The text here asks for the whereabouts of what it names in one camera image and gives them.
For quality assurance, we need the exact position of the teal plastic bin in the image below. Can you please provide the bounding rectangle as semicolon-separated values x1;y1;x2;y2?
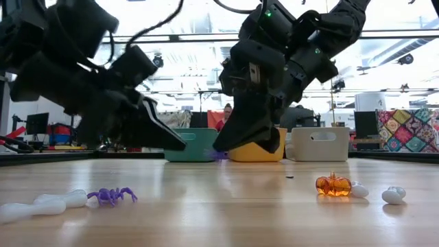
163;128;219;163

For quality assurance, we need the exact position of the red cloth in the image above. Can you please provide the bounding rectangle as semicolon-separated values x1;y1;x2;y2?
207;109;226;130

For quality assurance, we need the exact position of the person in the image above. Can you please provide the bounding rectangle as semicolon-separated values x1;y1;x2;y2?
215;102;234;133

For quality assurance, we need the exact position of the light grey plastic bin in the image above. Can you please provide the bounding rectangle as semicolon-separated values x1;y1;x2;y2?
285;127;351;163

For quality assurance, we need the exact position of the yellow-orange plastic bin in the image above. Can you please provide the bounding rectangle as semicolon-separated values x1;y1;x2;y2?
228;128;288;163

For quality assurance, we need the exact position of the leaf print cloth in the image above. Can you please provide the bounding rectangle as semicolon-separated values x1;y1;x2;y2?
157;109;192;129

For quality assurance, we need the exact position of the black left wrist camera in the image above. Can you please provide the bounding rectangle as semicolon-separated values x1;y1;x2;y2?
108;44;159;89

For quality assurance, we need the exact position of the black aluminium table frame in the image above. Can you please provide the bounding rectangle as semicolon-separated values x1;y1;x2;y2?
0;150;439;168

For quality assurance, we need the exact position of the white plastic bone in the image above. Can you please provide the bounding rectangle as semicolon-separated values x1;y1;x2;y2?
34;189;88;209
350;180;370;199
381;185;407;206
0;198;67;224

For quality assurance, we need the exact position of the orange plastic pumpkin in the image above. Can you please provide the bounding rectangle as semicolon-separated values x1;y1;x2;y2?
315;172;353;198

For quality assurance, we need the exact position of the white cylindrical column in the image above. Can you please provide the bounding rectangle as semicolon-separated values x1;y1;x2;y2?
355;91;387;112

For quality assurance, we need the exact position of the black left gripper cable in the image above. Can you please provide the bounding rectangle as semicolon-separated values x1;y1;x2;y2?
106;0;185;68

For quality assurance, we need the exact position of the purple plastic spider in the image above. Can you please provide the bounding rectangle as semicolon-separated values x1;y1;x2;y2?
205;149;229;162
87;187;139;207

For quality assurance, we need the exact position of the silver ventilation duct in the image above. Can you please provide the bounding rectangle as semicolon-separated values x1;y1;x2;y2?
368;37;439;68

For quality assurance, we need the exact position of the black monitor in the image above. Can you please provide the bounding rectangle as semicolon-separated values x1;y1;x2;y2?
279;105;322;133
189;111;209;129
353;110;380;138
25;112;50;136

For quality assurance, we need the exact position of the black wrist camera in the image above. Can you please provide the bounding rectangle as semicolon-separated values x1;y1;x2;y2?
219;39;286;99
108;44;159;89

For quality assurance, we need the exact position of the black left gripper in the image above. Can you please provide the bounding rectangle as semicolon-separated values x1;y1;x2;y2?
9;51;188;152

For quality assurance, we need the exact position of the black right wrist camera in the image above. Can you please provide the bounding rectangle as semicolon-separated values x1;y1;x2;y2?
219;39;286;99

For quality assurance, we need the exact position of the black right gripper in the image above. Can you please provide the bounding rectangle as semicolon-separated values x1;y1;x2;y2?
212;44;339;154

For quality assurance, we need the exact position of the colourful patchwork quilt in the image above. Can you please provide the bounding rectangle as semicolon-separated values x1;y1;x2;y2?
375;108;439;154

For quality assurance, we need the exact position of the black overhead frame beam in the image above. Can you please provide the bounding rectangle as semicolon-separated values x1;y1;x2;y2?
102;30;439;45

